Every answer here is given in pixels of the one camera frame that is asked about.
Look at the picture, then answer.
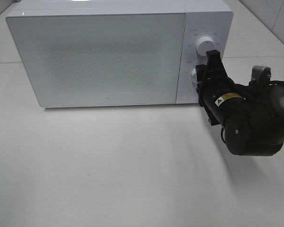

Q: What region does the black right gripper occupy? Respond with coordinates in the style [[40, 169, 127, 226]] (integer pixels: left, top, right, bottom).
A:
[[195, 50, 234, 127]]

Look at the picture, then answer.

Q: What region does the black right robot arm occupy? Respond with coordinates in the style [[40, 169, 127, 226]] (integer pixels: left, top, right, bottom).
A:
[[195, 50, 284, 156]]

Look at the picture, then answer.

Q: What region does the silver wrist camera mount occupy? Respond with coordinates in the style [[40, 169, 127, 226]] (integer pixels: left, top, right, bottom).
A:
[[251, 66, 271, 84]]

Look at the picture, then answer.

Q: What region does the white microwave knob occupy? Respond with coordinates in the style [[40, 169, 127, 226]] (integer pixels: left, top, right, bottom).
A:
[[190, 69, 197, 85], [195, 35, 215, 56]]

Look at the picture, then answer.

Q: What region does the white microwave oven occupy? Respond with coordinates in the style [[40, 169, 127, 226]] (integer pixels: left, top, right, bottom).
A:
[[6, 0, 233, 108]]

